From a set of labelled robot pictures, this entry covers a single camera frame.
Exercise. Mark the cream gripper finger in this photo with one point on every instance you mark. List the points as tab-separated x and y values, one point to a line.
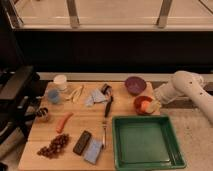
155	105

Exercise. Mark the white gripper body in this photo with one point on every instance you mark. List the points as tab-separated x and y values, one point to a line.
166	93

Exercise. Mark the dark red grape bunch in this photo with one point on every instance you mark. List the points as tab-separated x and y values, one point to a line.
55	147

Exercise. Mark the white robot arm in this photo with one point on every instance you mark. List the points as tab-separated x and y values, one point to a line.
189	84

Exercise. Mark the white paper cup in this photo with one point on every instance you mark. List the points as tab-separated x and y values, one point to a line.
60	81

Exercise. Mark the blue plastic cup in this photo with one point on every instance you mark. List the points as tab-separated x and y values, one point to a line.
53	96

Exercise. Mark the orange fruit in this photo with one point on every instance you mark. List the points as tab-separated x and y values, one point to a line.
144	105

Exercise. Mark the red bowl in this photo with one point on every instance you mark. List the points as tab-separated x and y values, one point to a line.
137	104

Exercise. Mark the purple bowl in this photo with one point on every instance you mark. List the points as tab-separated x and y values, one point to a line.
135	85

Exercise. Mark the green plastic tray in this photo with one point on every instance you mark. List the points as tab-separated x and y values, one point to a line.
145	143

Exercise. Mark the small black clip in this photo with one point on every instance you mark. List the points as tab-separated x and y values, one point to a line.
106	88

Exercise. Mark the crumpled blue cloth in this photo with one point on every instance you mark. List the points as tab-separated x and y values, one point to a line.
96	96

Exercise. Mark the blue sponge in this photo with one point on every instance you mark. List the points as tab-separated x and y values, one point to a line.
92	153

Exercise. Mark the peeled banana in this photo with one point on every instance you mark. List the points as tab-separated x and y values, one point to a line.
75	94

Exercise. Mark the black rectangular block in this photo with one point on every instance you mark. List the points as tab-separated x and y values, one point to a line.
82	142

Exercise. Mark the wooden cutting board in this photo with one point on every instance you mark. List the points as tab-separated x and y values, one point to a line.
84	118

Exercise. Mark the black stand left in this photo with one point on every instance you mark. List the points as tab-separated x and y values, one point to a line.
16	94

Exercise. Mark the black handled fork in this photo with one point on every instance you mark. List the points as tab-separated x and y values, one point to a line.
104	122

